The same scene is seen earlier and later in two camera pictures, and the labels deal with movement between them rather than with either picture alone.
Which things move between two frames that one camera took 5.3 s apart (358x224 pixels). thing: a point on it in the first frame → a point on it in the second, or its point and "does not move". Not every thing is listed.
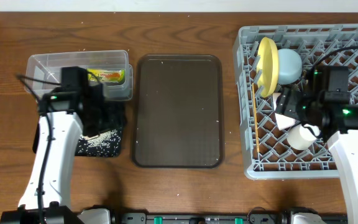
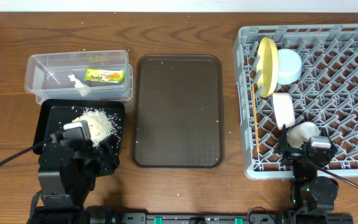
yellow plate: x=267 y=67 does not move
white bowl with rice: x=283 y=121 does not move
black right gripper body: x=288 y=104 → x=295 y=154
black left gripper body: x=99 y=121 → x=102 y=164
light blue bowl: x=289 y=66 does not move
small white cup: x=301 y=137 does not move
